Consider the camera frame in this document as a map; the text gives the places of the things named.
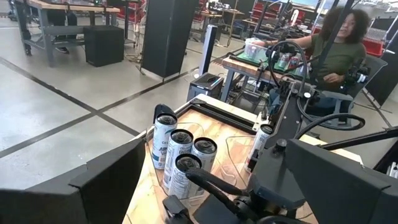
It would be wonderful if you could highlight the red storage rack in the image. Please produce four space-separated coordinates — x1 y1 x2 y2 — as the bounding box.
362 36 386 59

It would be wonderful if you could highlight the white tower panel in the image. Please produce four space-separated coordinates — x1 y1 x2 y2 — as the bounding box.
198 24 219 77

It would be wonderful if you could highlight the green table mat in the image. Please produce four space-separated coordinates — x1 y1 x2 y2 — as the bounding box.
229 48 312 80

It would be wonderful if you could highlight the grey office chair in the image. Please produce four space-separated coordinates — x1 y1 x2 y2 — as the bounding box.
306 55 389 127

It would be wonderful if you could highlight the white connector block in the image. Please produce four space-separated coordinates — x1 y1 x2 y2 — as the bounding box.
251 111 266 132

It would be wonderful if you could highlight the black clamp hook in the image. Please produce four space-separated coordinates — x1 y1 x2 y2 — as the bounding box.
153 103 177 125

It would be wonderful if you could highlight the grey metal workbench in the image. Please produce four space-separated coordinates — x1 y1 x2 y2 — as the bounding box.
14 0 121 68

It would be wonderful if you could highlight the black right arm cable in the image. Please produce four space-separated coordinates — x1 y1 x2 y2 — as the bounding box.
185 167 250 218

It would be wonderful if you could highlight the grey metal bench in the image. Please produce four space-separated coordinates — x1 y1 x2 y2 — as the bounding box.
220 52 312 104

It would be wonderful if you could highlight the black cabinet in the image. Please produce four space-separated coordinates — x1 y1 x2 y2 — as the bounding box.
141 0 200 79

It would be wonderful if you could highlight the red-band Celsius can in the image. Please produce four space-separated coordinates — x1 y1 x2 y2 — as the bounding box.
244 124 275 172

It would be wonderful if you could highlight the person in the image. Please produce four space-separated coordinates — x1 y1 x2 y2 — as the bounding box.
46 9 78 55
254 6 371 108

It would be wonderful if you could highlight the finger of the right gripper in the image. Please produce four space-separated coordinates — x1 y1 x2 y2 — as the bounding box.
162 195 194 224

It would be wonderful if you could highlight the white Celsius can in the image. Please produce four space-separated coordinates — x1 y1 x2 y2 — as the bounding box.
152 112 178 170

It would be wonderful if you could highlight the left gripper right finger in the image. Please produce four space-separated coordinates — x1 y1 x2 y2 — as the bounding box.
285 139 398 224

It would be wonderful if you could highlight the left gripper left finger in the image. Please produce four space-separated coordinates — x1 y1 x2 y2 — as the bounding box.
0 139 146 224

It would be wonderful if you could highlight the black tall panel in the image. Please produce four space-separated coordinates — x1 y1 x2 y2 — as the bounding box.
365 17 398 108

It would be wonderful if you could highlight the black desktop computer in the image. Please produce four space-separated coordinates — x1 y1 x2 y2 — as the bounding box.
185 72 225 103

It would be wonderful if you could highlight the blue-band Celsius can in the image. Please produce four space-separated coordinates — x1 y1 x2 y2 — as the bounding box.
191 136 218 174
162 129 195 189
169 153 203 200

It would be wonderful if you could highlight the clear storage box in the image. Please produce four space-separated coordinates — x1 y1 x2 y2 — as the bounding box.
244 37 269 60

